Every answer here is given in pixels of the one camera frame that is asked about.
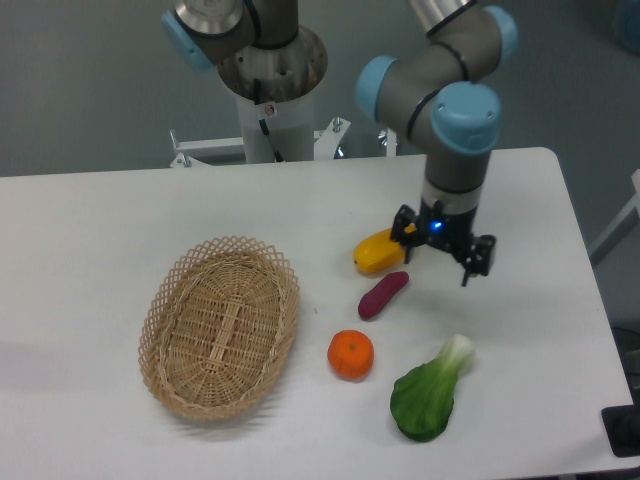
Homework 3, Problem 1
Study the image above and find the white table leg strut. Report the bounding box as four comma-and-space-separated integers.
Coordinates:
588, 170, 639, 268

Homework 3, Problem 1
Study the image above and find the yellow mango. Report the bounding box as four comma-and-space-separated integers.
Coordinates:
353, 228, 407, 275

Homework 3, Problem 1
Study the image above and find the white metal mounting frame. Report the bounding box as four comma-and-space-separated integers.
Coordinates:
169, 117, 401, 168

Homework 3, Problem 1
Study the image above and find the green bok choy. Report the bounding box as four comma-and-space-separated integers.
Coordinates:
389, 334, 475, 442

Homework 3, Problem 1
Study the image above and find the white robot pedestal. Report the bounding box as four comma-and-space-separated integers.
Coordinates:
217, 26, 328, 164

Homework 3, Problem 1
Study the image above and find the oval wicker basket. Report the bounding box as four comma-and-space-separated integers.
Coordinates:
138, 236, 300, 421

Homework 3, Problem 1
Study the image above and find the black device at table edge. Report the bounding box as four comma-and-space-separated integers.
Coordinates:
601, 405, 639, 458

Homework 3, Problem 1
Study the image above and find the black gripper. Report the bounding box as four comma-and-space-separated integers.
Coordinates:
390, 200, 497, 287

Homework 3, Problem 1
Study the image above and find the orange tangerine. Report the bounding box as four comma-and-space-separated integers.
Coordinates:
327, 330, 375, 381

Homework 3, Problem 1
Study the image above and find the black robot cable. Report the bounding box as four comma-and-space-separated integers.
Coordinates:
252, 77, 285, 164

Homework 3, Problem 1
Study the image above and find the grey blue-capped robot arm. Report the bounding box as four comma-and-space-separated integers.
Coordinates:
161, 1, 518, 278

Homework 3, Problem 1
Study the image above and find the purple sweet potato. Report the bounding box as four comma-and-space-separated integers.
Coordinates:
357, 271, 410, 321

